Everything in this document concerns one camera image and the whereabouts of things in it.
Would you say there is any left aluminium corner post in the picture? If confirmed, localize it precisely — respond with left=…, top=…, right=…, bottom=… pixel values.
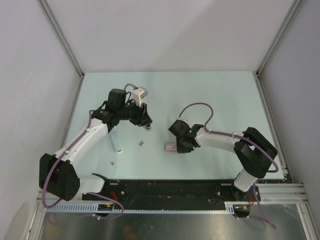
left=37, top=0, right=85, bottom=77

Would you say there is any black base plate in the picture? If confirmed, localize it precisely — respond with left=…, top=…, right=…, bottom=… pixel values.
left=98, top=179, right=260, bottom=202

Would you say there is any aluminium front rail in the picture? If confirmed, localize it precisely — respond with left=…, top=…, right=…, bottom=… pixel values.
left=46, top=183, right=308, bottom=218

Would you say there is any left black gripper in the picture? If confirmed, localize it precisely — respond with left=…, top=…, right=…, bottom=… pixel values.
left=117, top=98, right=153, bottom=127

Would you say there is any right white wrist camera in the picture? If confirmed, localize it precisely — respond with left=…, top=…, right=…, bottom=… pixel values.
left=177, top=116, right=192, bottom=125

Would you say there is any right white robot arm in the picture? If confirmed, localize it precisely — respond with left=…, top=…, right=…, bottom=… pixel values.
left=168, top=117, right=278, bottom=201

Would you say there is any red staple box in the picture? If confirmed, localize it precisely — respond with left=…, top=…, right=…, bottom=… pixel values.
left=164, top=143, right=178, bottom=152

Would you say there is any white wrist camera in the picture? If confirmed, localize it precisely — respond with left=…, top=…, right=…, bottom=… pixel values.
left=177, top=116, right=192, bottom=125
left=131, top=87, right=148, bottom=107

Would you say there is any beige black stapler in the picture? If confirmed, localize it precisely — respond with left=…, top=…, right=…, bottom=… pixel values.
left=143, top=123, right=152, bottom=132

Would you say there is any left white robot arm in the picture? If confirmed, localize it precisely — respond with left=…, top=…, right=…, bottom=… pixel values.
left=39, top=87, right=153, bottom=201

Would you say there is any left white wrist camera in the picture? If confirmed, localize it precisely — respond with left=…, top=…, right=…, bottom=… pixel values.
left=131, top=87, right=148, bottom=107

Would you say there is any right aluminium corner post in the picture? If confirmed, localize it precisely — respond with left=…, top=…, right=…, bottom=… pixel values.
left=254, top=0, right=305, bottom=76

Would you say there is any aluminium corner post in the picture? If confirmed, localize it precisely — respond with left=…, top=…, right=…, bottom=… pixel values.
left=37, top=0, right=85, bottom=77
left=254, top=0, right=305, bottom=76

